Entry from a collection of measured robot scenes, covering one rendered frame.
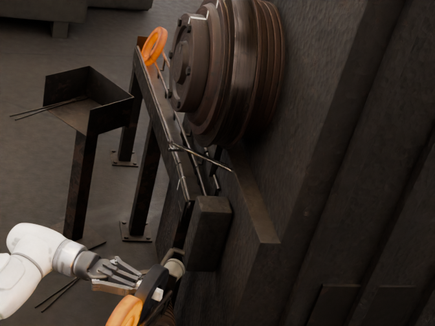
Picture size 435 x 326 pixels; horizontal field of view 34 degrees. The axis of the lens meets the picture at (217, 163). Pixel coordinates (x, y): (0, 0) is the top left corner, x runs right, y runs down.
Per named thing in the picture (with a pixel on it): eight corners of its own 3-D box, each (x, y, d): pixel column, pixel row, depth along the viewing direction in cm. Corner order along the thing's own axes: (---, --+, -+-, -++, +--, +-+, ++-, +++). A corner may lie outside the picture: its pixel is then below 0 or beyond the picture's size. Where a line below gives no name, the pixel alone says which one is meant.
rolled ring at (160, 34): (166, 26, 306) (172, 30, 308) (153, 25, 323) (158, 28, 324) (147, 64, 306) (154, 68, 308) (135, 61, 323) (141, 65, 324)
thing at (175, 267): (182, 280, 197) (188, 263, 194) (169, 297, 189) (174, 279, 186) (163, 271, 198) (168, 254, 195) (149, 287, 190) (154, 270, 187)
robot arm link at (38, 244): (74, 254, 194) (47, 289, 185) (26, 235, 198) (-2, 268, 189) (70, 228, 186) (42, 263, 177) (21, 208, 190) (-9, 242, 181)
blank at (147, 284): (175, 258, 183) (163, 252, 183) (148, 288, 169) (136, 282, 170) (161, 303, 190) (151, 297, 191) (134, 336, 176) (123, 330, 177)
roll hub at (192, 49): (179, 83, 219) (197, -1, 204) (194, 132, 197) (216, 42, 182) (161, 81, 218) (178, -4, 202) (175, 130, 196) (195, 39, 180)
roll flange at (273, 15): (227, 99, 238) (263, -35, 212) (261, 183, 201) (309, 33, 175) (199, 96, 235) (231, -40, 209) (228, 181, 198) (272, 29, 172)
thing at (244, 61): (199, 96, 235) (231, -40, 209) (228, 181, 198) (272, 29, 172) (180, 94, 233) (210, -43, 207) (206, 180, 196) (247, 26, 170)
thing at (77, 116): (70, 209, 309) (89, 65, 270) (108, 243, 297) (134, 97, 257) (30, 225, 295) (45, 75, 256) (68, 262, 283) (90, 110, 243)
